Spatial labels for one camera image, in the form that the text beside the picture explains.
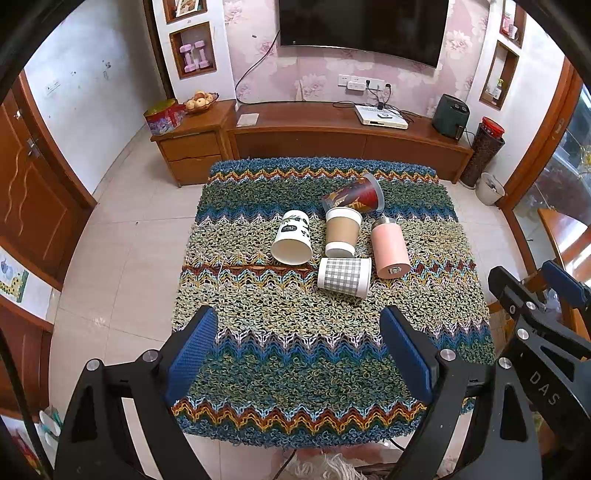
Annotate bowl of fruit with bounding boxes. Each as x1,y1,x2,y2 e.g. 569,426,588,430
184,91,219,114

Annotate pink bottle cup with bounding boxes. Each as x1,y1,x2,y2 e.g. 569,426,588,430
370,215,411,279

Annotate white trash bin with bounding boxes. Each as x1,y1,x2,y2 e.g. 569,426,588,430
475,172,507,206

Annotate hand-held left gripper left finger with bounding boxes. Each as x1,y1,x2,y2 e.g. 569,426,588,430
54,305,219,480

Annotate white cup with green print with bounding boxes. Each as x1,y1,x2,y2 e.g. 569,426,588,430
270,210,314,265

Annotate white set-top box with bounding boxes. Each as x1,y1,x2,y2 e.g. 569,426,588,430
355,104,409,130

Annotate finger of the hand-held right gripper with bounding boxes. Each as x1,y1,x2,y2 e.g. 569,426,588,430
488,265,591,444
541,260,591,308

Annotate long wooden television cabinet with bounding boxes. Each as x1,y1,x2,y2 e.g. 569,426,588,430
226,100,475,184

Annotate wooden side cabinet with drawers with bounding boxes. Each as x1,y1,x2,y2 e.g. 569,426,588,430
150,99,237,187

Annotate grey checked cup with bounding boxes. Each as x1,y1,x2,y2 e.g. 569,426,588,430
317,257,372,300

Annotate brown wooden door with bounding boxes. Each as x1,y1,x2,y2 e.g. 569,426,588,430
0,74,98,291

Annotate floral wall sticker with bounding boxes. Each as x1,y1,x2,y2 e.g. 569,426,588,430
0,251,29,303

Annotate wooden framed glass door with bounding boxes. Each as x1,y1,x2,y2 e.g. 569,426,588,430
503,60,591,222

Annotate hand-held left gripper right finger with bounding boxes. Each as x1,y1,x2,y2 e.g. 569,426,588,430
379,305,543,480

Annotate black air fryer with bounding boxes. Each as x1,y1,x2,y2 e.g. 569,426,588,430
432,93,471,139

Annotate black television cable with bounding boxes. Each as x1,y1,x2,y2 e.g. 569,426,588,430
235,30,281,104

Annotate brown paper cup white lid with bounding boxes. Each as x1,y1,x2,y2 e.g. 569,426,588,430
324,207,363,258

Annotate wooden chair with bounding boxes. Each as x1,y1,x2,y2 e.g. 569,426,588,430
538,208,591,333

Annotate red patterned cup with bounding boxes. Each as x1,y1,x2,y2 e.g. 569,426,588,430
322,172,386,214

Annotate red gift tin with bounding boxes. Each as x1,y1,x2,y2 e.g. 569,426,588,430
144,98,186,136

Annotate white wall power sockets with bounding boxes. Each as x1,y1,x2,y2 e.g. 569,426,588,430
338,74,385,92

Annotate black flat television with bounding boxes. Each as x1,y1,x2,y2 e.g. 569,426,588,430
277,0,450,69

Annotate colourful knitted blanket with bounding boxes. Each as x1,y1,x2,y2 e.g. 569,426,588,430
172,157,496,450

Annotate tall dark jar red lid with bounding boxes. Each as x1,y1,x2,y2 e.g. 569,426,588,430
459,117,506,189

